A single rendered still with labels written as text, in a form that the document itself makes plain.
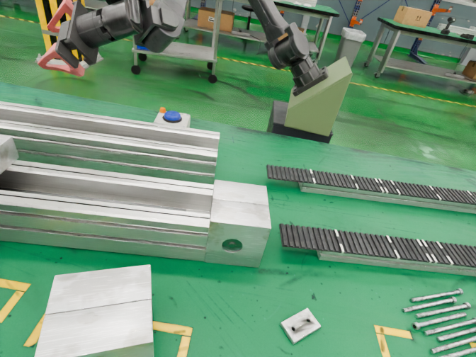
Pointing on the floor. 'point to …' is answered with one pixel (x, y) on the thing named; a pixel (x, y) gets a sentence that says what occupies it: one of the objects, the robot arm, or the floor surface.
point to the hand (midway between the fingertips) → (48, 45)
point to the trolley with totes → (204, 54)
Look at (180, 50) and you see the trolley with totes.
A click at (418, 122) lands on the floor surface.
